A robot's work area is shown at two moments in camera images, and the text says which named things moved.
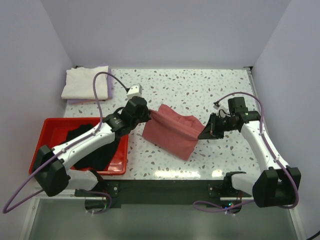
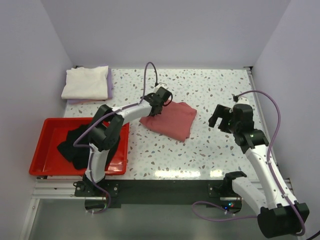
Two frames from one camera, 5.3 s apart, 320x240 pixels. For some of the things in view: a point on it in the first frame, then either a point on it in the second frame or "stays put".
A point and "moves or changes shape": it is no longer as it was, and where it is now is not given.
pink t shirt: x=173 y=132 moves or changes shape
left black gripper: x=146 y=117 → x=150 y=95
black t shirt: x=96 y=159 stays put
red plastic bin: x=55 y=131 stays put
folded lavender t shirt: x=89 y=101 stays put
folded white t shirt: x=79 y=83 stays put
